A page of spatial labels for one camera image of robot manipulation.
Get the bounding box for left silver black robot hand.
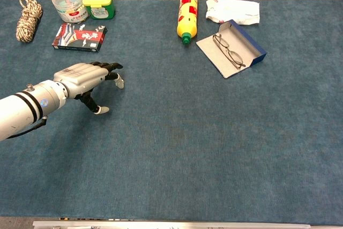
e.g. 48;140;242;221
53;61;125;115

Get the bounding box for black red card box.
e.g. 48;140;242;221
51;23;108;53

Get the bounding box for clear plastic clip jar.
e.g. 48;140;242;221
51;0;90;24

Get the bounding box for green box yellow lid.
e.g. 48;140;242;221
82;0;116;20

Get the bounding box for blue felt table cloth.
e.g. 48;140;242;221
0;0;343;225

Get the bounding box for yellow bottle green cap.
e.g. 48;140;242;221
176;0;199;45

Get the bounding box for open blue glasses case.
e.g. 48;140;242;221
195;19;267;79

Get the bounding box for thin-framed eyeglasses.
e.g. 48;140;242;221
212;33;247;70

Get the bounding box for crumpled white plastic bag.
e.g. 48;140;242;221
205;0;261;26

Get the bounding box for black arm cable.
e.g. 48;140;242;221
7;115;48;139

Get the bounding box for coiled braided rope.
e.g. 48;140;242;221
15;0;43;43

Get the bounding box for silver metal rail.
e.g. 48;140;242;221
32;220;311;229

